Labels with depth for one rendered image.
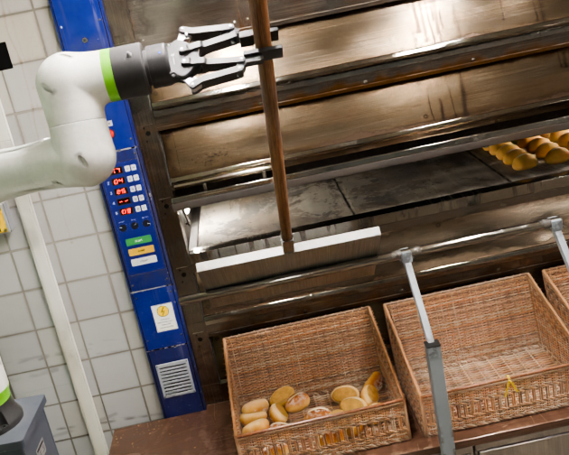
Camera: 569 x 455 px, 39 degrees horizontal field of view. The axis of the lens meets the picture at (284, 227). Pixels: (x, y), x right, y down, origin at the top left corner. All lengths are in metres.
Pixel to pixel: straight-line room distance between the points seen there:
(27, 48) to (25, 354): 1.09
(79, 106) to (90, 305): 1.60
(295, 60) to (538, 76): 0.84
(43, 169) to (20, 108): 1.32
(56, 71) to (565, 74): 1.95
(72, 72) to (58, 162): 0.16
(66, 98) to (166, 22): 1.31
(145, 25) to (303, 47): 0.52
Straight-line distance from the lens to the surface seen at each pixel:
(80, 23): 2.68
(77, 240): 2.86
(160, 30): 2.70
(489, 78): 2.86
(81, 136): 1.41
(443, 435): 2.55
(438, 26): 2.77
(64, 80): 1.42
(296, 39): 2.70
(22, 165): 1.52
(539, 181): 2.98
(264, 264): 2.38
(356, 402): 2.77
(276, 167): 1.83
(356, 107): 2.76
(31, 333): 3.02
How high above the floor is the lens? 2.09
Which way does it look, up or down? 18 degrees down
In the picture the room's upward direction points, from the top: 12 degrees counter-clockwise
